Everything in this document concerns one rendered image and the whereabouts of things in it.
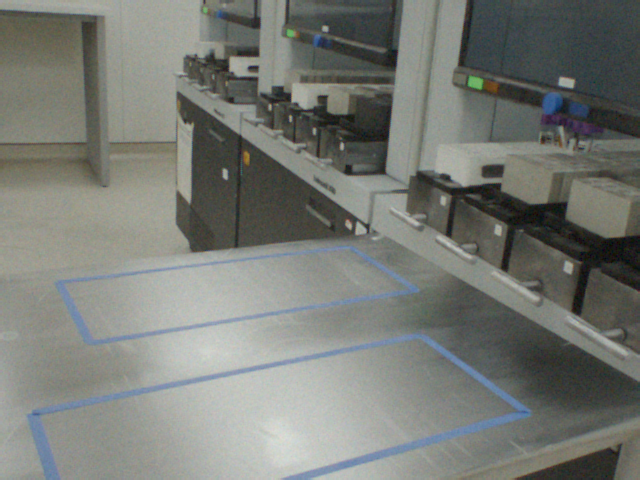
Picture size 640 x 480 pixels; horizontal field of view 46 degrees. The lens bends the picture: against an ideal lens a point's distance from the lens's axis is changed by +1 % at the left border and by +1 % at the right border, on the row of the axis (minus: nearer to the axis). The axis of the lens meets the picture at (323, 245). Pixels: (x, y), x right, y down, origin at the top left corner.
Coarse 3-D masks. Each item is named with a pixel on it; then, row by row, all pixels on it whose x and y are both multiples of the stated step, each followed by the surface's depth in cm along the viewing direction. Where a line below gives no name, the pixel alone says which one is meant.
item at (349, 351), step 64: (192, 256) 84; (256, 256) 85; (320, 256) 87; (384, 256) 88; (0, 320) 66; (64, 320) 67; (128, 320) 68; (192, 320) 69; (256, 320) 70; (320, 320) 71; (384, 320) 72; (448, 320) 73; (512, 320) 74; (0, 384) 56; (64, 384) 57; (128, 384) 57; (192, 384) 58; (256, 384) 59; (320, 384) 59; (384, 384) 60; (448, 384) 61; (512, 384) 62; (576, 384) 63; (0, 448) 49; (64, 448) 49; (128, 448) 50; (192, 448) 50; (256, 448) 51; (320, 448) 51; (384, 448) 52; (448, 448) 53; (512, 448) 53; (576, 448) 55
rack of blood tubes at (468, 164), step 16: (448, 144) 132; (464, 144) 133; (480, 144) 134; (496, 144) 135; (512, 144) 136; (528, 144) 137; (448, 160) 128; (464, 160) 123; (480, 160) 124; (496, 160) 125; (464, 176) 124; (480, 176) 125; (496, 176) 136
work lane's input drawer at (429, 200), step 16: (416, 176) 132; (432, 176) 129; (448, 176) 127; (416, 192) 131; (432, 192) 126; (448, 192) 123; (464, 192) 124; (480, 192) 125; (416, 208) 132; (432, 208) 127; (448, 208) 122; (416, 224) 124; (432, 224) 127
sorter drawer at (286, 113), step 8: (280, 104) 191; (288, 104) 189; (296, 104) 187; (280, 112) 190; (288, 112) 185; (296, 112) 183; (280, 120) 190; (288, 120) 185; (296, 120) 182; (264, 128) 190; (280, 128) 191; (288, 128) 186; (272, 136) 184; (288, 136) 186
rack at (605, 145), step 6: (600, 144) 142; (606, 144) 143; (612, 144) 142; (618, 144) 143; (624, 144) 143; (630, 144) 144; (636, 144) 144; (600, 150) 138; (606, 150) 137; (612, 150) 137; (618, 150) 138; (624, 150) 138
